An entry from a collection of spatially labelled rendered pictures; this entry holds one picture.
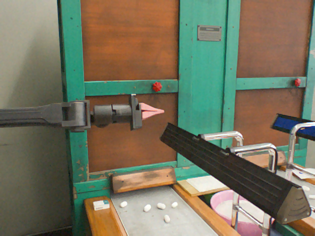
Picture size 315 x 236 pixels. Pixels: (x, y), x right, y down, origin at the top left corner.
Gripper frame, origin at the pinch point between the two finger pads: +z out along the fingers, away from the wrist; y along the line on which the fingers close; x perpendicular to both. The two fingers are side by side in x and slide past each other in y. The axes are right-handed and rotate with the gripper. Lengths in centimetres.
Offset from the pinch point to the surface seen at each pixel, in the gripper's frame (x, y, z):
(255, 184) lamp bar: 23.7, 20.6, 13.9
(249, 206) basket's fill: -31, 38, 44
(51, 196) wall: -137, 38, -52
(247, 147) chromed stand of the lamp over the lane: 11.6, 12.5, 20.4
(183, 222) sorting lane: -25.5, 39.5, 12.1
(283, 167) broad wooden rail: -58, 26, 84
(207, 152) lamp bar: 4.6, 13.2, 11.6
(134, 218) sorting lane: -32.9, 36.9, -5.9
